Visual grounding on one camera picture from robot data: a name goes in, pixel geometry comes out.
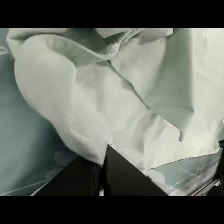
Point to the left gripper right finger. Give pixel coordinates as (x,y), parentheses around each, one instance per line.
(128,178)

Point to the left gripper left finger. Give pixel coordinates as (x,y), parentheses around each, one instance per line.
(75,180)

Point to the silver frame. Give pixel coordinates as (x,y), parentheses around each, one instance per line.
(209,188)

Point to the white shirt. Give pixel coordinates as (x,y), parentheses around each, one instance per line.
(116,93)

